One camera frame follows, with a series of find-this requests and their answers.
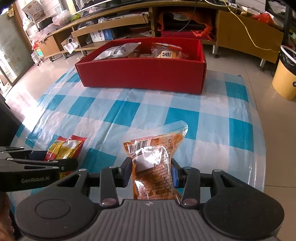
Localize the wooden tv cabinet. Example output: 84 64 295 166
35 1 284 63

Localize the yellow trash bin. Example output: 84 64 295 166
272 45 296 100

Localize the orange plastic bag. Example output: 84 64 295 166
157 11 216 41

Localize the person's left hand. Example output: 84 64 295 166
1 192 15 241

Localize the white crumpled bag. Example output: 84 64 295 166
61 36 79 54

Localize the red cardboard box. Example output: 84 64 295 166
75 37 207 94

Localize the blue white checkered cloth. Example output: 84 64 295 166
11 68 266 190

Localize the yellow cable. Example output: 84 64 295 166
222 0 282 53

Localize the white silver snack packet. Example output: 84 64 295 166
93 42 141 61

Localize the yellow round cake packet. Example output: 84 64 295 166
154 50 182 59

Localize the brown biscuit packet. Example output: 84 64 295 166
127 49 155 58

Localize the red yellow snack packet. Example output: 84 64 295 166
44 135 87 179

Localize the blue white carton box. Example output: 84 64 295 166
90 29 113 43

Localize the orange bread snack packet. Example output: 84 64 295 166
122 120 188 200

